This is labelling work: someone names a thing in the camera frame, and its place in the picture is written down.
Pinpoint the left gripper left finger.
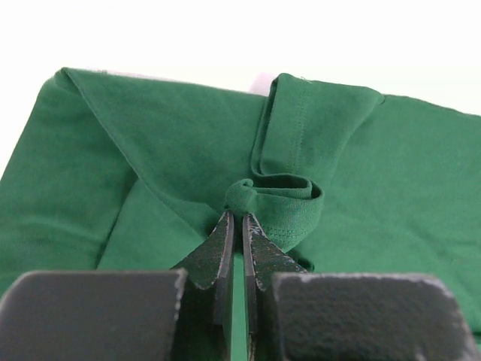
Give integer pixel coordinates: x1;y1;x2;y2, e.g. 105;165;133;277
1;212;234;360

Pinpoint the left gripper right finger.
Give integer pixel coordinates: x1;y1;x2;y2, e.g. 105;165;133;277
242;213;480;360

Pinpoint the green t shirt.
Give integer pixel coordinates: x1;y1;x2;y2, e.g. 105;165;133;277
1;68;480;360

